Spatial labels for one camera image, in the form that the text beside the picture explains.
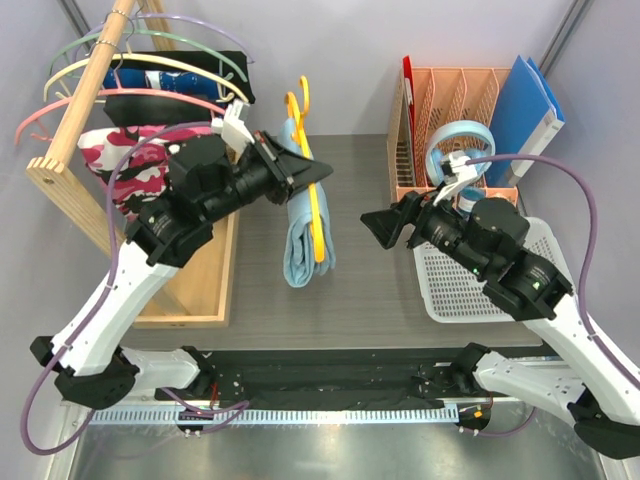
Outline blue white small jar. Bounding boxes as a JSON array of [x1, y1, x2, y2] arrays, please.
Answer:
[[456, 187, 486, 217]]

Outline orange desk file organizer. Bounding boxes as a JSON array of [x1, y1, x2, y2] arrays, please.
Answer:
[[387, 64, 510, 202]]

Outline black trousers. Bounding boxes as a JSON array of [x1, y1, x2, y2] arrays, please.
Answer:
[[110, 50, 256, 104]]

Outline orange plastic hanger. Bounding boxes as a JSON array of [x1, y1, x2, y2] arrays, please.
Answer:
[[283, 74, 327, 265]]

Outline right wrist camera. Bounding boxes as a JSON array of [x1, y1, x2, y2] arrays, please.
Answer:
[[433, 151, 480, 206]]

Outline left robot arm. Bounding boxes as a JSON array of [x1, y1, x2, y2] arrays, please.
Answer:
[[30, 132, 333, 410]]

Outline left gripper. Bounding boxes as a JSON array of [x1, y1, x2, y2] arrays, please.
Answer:
[[200, 130, 332, 224]]

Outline blue folder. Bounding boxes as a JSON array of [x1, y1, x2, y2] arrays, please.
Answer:
[[490, 56, 565, 156]]

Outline purple plastic hanger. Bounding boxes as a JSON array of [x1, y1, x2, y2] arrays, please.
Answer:
[[79, 12, 256, 65]]

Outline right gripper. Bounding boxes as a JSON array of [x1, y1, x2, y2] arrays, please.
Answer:
[[358, 181, 487, 276]]

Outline pink camouflage trousers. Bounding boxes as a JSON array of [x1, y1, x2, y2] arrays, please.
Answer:
[[77, 125, 211, 221]]

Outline green plastic hanger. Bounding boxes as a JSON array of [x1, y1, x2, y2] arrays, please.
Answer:
[[49, 26, 248, 82]]

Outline red folder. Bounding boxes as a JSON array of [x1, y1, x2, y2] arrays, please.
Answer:
[[402, 55, 416, 186]]

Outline blue patterned trousers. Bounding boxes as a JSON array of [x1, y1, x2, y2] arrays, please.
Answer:
[[103, 68, 235, 104]]

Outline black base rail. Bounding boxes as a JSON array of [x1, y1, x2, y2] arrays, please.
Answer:
[[175, 348, 488, 411]]

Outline light blue headphones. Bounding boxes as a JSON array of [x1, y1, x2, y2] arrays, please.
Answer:
[[425, 120, 496, 187]]

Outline light blue trousers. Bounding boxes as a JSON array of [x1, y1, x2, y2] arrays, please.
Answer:
[[277, 117, 337, 289]]

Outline cream plastic hanger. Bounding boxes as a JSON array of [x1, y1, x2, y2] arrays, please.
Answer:
[[43, 53, 249, 103]]

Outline wooden clothes rack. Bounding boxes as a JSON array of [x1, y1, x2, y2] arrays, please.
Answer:
[[26, 0, 240, 328]]

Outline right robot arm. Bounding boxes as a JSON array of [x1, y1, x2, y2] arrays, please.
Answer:
[[360, 192, 639, 460]]

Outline dark grey trousers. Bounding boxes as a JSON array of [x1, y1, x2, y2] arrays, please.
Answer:
[[104, 94, 231, 129]]

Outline pink plastic hanger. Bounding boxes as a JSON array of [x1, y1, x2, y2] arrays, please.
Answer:
[[14, 88, 231, 144]]

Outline white plastic basket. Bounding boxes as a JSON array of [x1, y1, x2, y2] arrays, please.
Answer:
[[413, 217, 573, 324]]

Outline white slotted cable duct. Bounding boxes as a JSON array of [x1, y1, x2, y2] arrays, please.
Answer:
[[91, 404, 459, 427]]

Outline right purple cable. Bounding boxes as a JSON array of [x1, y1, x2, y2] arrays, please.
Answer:
[[464, 154, 640, 441]]

